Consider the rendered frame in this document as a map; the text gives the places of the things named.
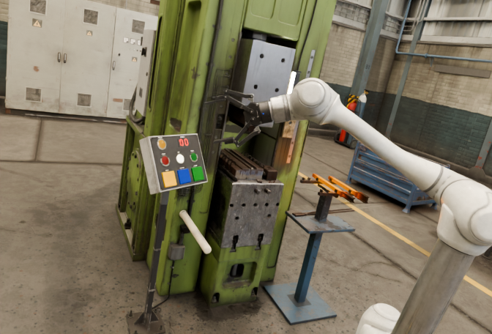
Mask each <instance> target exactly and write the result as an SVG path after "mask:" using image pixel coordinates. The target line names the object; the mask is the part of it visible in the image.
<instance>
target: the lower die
mask: <svg viewBox="0 0 492 334"><path fill-rule="evenodd" d="M227 149H228V148H224V149H221V151H222V152H224V153H225V157H223V161H222V166H224V161H225V168H226V167H227V162H228V160H229V158H230V159H232V160H233V161H235V162H236V165H235V162H233V163H232V164H231V162H232V160H230V161H229V162H228V171H229V169H230V165H231V170H230V172H231V174H233V175H234V176H235V177H236V178H237V179H238V180H257V179H261V178H262V175H263V171H264V169H263V168H262V167H259V166H258V165H256V163H254V162H253V161H252V160H250V159H249V158H247V157H246V156H244V155H243V154H241V153H240V152H239V151H237V150H235V149H231V150H233V151H234V152H235V153H237V154H238V155H239V156H241V157H242V158H244V159H245V160H246V161H247V162H249V163H250V164H252V165H253V166H255V167H256V169H255V170H251V167H250V166H249V165H248V164H246V163H245V162H243V161H242V160H240V159H239V158H238V157H237V156H236V155H234V154H233V153H231V152H230V151H228V150H227ZM226 155H227V156H228V158H226ZM225 158H226V159H225ZM245 178H247V179H245Z"/></svg>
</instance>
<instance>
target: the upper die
mask: <svg viewBox="0 0 492 334"><path fill-rule="evenodd" d="M243 112H244V109H241V108H238V107H236V106H234V105H232V104H230V103H229V107H228V114H227V116H229V117H231V118H233V119H235V120H236V121H238V122H241V123H242V124H244V125H246V124H247V123H246V121H245V115H244V113H243ZM273 122H274V120H272V122H269V123H265V124H261V125H259V127H272V126H273Z"/></svg>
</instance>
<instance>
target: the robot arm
mask: <svg viewBox="0 0 492 334"><path fill-rule="evenodd" d="M228 94H232V95H236V96H239V97H243V98H247V99H248V100H249V101H250V102H251V103H250V104H249V105H245V104H243V103H241V102H239V101H238V100H235V99H234V98H232V97H230V96H228ZM253 96H254V95H253V94H244V93H241V92H236V91H233V90H230V89H226V90H225V93H224V95H221V96H217V97H215V100H213V101H209V102H205V103H204V104H205V105H208V104H213V103H219V102H222V101H226V99H227V100H229V101H230V102H232V103H234V104H236V105H237V106H239V107H241V108H243V109H244V112H243V113H244V115H245V121H246V123H247V124H246V125H245V126H244V127H243V128H242V130H241V131H240V132H239V134H238V135H237V136H236V138H234V137H229V138H222V139H217V140H214V141H213V143H214V144H217V143H221V142H224V143H225V144H236V147H237V148H239V147H240V146H241V145H243V144H244V143H245V142H247V141H248V140H250V139H251V138H252V137H253V136H255V135H258V134H260V133H261V130H260V129H259V125H261V124H265V123H269V122H272V120H274V122H275V123H280V122H288V121H290V120H298V121H301V120H310V121H312V122H315V123H317V124H319V125H322V124H332V125H336V126H338V127H340V128H341V129H343V130H345V131H346V132H348V133H350V134H351V135H352V136H353V137H355V138H356V139H357V140H358V141H360V142H361V143H362V144H364V145H365V146H366V147H367V148H368V149H370V150H371V151H372V152H374V153H375V154H376V155H378V156H379V157H380V158H381V159H382V160H384V161H385V162H387V163H389V164H390V165H391V166H392V167H394V168H395V169H397V170H398V171H399V172H400V173H402V174H403V175H404V176H405V177H406V178H408V179H409V180H410V181H411V182H413V183H414V184H415V185H416V186H417V187H418V188H419V189H420V190H422V191H423V192H424V193H426V194H427V195H429V196H430V197H431V198H432V199H434V201H435V202H436V203H437V204H438V205H439V206H440V207H441V212H440V217H439V223H438V226H437V234H438V237H439V238H438V240H437V242H436V244H435V246H434V248H433V250H432V252H431V254H430V256H429V258H428V260H427V262H426V264H425V266H424V268H423V270H422V272H421V274H420V276H419V278H418V280H417V282H416V284H415V286H414V288H413V290H412V292H411V294H410V296H409V298H408V300H407V302H406V304H405V306H404V308H403V310H402V312H401V313H399V311H398V310H396V309H395V308H393V307H392V306H390V305H387V304H384V303H378V304H375V305H372V306H371V307H369V309H367V310H366V312H364V314H363V315H362V318H361V319H360V322H359V325H358V328H357V331H356V334H434V332H435V331H436V328H437V327H438V325H439V322H440V321H441V319H442V317H443V315H444V313H445V312H446V310H447V308H448V306H449V304H450V303H451V301H452V299H453V297H454V295H455V293H456V292H457V290H458V287H459V286H460V284H461V282H462V280H463V278H464V276H465V274H466V273H467V271H468V269H469V267H470V265H471V264H472V262H473V260H474V257H475V256H479V255H481V254H483V253H484V252H486V251H487V249H489V247H491V246H492V190H490V189H489V188H487V187H486V186H484V185H482V184H480V183H478V182H475V181H474V180H472V179H469V178H467V177H464V176H462V175H460V174H457V173H456V172H454V171H452V170H449V169H448V168H445V167H443V166H440V165H439V164H436V163H433V162H430V161H428V160H425V159H422V158H421V157H417V156H415V155H413V154H410V153H408V152H406V151H404V150H403V149H401V148H400V147H398V146H396V145H395V144H393V143H392V142H391V141H390V140H388V139H387V138H385V137H384V136H383V135H382V134H380V133H379V132H378V131H376V130H375V129H374V128H372V127H371V126H370V125H369V124H367V123H366V122H364V121H363V120H362V119H360V118H359V117H358V116H357V115H355V114H354V113H352V112H351V111H350V110H348V109H347V108H346V107H345V106H344V105H343V104H342V103H341V101H340V95H339V94H337V93H336V92H335V91H334V90H332V89H331V88H330V87H329V86H328V85H327V84H326V83H324V82H323V81H322V80H320V79H317V78H306V79H304V80H302V81H300V82H299V83H298V84H297V85H296V86H295V87H294V88H293V90H292V92H291V93H289V94H283V95H281V96H277V97H271V98H270V102H269V101H268V100H265V101H261V102H257V103H255V102H254V101H253ZM250 125H253V126H255V127H256V128H255V129H254V131H253V132H252V133H250V134H249V135H248V136H246V137H245V138H243V139H242V140H241V141H240V142H238V140H239V139H240V138H241V136H242V135H243V134H244V132H245V131H246V130H247V129H248V128H249V126H250Z"/></svg>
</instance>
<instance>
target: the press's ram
mask: <svg viewBox="0 0 492 334"><path fill-rule="evenodd" d="M295 51H296V49H293V48H287V47H284V46H280V45H274V44H271V43H267V42H262V41H258V40H249V39H241V41H240V46H239V53H238V57H237V62H236V69H235V74H234V82H233V86H232V90H233V91H236V92H241V93H244V94H253V95H254V96H253V101H254V102H255V103H257V102H261V101H265V100H268V101H269V102H270V98H271V97H277V96H281V95H283V94H286V92H287V88H288V82H289V78H290V74H291V68H292V65H293V61H294V55H295ZM231 97H232V98H234V99H235V100H238V101H239V102H241V103H243V104H245V105H249V104H250V103H251V102H250V101H249V100H248V99H247V98H243V97H239V96H236V95H232V94H231Z"/></svg>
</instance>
